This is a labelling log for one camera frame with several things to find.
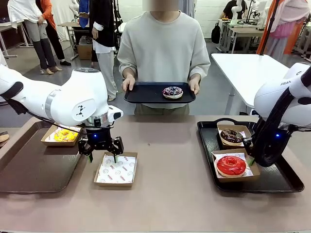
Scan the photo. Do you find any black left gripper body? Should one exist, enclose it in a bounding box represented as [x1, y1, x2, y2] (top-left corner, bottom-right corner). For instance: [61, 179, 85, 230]
[85, 127, 113, 150]

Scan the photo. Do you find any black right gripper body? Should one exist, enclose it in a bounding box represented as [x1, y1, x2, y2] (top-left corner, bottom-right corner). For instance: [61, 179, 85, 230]
[267, 128, 291, 152]

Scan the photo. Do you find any brown cardboard donut box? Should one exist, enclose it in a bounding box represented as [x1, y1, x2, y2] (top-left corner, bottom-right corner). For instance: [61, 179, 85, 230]
[93, 151, 138, 188]
[211, 148, 261, 183]
[216, 123, 254, 150]
[40, 124, 82, 147]

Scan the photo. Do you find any chocolate glazed donut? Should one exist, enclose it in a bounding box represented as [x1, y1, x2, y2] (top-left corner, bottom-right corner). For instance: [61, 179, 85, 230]
[219, 128, 244, 147]

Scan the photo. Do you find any yellow sprinkled donut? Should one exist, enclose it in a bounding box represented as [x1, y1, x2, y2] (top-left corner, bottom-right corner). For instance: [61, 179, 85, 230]
[53, 129, 80, 143]

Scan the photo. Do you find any red glazed donut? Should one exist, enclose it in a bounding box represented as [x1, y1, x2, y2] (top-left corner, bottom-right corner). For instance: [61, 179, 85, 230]
[215, 155, 248, 178]

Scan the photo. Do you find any small black serving tray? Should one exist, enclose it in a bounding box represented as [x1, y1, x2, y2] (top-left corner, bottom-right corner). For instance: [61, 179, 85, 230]
[123, 82, 197, 105]

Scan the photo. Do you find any person's left forearm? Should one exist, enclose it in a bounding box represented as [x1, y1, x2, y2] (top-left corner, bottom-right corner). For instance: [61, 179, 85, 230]
[188, 54, 211, 80]

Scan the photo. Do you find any person's right forearm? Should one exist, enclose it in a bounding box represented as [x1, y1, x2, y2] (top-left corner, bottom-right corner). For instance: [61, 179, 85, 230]
[118, 54, 137, 79]

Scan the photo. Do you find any black plastic serving tray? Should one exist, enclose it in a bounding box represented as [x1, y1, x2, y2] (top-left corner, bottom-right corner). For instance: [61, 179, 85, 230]
[196, 117, 305, 194]

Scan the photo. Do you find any brown plastic serving tray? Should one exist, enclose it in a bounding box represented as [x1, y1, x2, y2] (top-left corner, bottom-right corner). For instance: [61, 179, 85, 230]
[0, 120, 89, 194]

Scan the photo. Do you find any person's right hand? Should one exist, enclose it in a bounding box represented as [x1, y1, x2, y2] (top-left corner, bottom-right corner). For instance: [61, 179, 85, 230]
[122, 75, 136, 93]

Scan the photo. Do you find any person's left hand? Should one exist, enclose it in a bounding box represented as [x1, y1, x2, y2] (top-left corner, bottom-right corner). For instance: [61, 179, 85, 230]
[188, 76, 201, 96]

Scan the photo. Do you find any white side table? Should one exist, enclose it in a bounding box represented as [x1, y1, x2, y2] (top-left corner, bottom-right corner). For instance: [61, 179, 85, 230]
[210, 53, 296, 116]

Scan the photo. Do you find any purple sprinkled donut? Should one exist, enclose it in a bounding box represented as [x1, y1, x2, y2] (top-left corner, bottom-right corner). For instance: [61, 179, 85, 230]
[162, 85, 184, 100]

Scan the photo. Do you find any cardboard box on floor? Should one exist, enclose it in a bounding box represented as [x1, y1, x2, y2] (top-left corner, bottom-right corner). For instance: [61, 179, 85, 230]
[77, 43, 93, 61]

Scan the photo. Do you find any person in beige sweater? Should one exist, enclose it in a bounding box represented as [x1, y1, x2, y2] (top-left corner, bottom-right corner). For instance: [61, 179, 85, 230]
[117, 0, 211, 116]

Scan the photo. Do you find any orange hanging garment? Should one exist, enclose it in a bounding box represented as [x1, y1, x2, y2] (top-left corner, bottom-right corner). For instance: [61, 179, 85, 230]
[256, 0, 305, 55]

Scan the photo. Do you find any grey background work table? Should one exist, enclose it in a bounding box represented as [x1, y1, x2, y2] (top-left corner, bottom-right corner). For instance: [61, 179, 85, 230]
[218, 19, 266, 53]

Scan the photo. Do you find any mannequin in black coat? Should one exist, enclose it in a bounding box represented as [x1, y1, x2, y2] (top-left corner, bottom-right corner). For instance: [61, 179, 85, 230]
[89, 0, 120, 102]

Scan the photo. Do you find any black backpack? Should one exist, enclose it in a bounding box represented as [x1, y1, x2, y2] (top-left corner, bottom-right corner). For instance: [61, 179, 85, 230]
[210, 21, 222, 45]

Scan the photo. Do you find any wooden background table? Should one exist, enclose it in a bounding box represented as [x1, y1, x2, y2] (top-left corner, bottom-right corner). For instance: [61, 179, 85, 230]
[57, 21, 82, 61]

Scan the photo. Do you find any blue hanging garment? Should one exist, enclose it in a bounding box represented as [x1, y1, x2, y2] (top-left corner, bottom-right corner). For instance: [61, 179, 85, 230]
[79, 0, 90, 27]

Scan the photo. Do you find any figure in orange jacket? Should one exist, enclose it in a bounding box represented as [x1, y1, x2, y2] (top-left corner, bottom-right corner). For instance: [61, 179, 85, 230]
[36, 0, 71, 67]

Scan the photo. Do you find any white table with metal legs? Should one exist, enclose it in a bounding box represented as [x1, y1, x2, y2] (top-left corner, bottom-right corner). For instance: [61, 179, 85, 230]
[0, 22, 32, 58]

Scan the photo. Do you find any figure in white shirt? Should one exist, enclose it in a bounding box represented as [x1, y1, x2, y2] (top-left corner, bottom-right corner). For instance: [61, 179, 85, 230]
[7, 0, 63, 75]

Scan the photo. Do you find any figure in grey cardigan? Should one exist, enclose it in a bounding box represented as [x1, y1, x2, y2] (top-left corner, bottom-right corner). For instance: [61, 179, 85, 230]
[178, 0, 197, 19]

